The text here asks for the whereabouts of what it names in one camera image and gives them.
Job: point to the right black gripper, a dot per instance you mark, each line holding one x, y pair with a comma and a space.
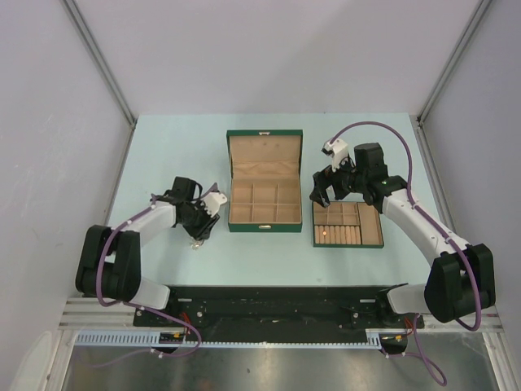
325, 178

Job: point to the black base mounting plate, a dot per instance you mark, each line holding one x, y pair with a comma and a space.
354, 307

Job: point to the green jewelry tray insert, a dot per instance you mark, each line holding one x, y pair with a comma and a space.
346, 224

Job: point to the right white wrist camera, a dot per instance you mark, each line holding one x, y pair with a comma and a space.
337, 150

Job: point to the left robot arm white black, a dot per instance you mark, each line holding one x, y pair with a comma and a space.
110, 266

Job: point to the white slotted cable duct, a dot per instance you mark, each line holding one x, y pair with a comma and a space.
337, 339

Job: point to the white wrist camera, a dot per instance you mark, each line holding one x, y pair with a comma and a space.
337, 150
213, 201

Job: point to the green jewelry box beige lining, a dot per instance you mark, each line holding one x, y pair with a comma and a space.
265, 190

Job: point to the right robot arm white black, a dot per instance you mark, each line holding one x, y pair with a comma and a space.
461, 279

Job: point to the aluminium frame rail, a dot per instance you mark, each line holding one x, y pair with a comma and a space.
484, 352

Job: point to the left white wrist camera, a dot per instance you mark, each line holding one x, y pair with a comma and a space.
213, 201

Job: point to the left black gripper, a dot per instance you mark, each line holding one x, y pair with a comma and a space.
203, 231

